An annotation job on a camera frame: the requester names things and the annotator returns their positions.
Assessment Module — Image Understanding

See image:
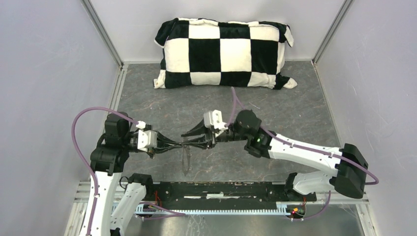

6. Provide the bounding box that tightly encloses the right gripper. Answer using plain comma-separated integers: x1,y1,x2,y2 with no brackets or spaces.
181,117,249,150

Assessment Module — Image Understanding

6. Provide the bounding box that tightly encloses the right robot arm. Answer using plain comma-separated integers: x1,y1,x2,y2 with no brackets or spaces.
182,110,369,201

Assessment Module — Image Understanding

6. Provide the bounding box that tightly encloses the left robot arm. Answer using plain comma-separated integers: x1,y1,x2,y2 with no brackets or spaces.
71,107,182,236

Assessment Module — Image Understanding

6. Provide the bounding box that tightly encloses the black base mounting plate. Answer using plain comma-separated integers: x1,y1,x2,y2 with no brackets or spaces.
144,181,317,211

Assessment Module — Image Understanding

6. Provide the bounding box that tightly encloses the black and white checkered pillow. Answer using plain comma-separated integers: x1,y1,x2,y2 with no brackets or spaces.
153,18,297,90

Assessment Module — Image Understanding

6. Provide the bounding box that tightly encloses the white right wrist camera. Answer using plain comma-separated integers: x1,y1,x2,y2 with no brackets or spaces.
203,110,226,130

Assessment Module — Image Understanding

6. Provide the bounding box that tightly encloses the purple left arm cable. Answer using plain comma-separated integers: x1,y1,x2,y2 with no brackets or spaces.
71,107,139,236

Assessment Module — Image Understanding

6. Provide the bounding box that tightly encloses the white slotted cable duct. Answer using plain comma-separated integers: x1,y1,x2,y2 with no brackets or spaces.
134,204,290,216

